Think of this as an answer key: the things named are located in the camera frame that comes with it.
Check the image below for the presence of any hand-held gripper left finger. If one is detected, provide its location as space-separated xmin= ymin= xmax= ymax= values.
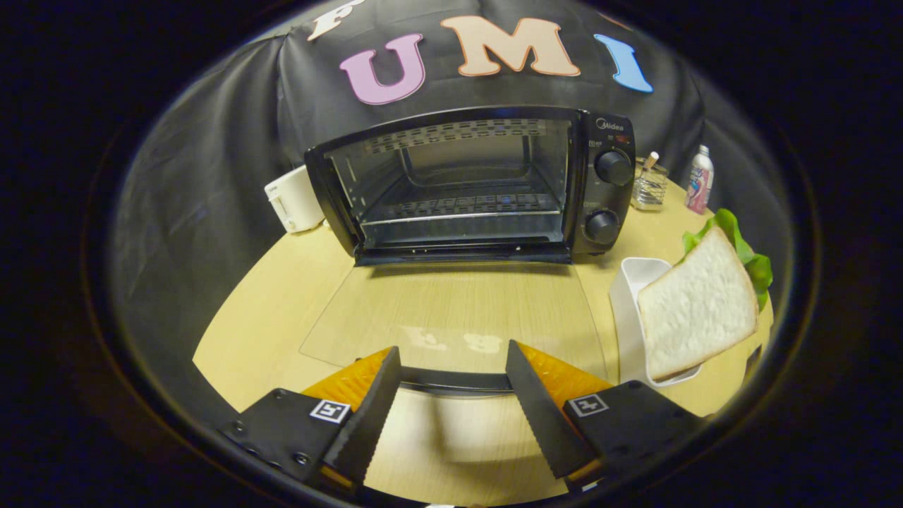
xmin=217 ymin=346 xmax=403 ymax=495

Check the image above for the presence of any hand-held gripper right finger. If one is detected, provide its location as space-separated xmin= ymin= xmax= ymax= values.
xmin=505 ymin=339 xmax=708 ymax=493

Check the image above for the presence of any white bread lettuce sandwich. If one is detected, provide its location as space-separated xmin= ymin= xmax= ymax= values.
xmin=637 ymin=208 xmax=774 ymax=382

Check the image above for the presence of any black toaster oven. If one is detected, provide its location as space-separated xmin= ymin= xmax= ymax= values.
xmin=299 ymin=106 xmax=636 ymax=396

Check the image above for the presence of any small white toaster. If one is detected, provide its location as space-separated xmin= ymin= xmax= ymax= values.
xmin=264 ymin=165 xmax=326 ymax=234

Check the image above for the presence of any white plastic tray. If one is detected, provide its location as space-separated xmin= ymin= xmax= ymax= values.
xmin=610 ymin=257 xmax=703 ymax=388

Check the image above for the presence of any pink and white bottle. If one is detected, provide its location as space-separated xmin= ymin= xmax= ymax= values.
xmin=686 ymin=145 xmax=715 ymax=215

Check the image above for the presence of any clear wire-frame holder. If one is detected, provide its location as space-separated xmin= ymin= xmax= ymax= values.
xmin=631 ymin=157 xmax=669 ymax=212

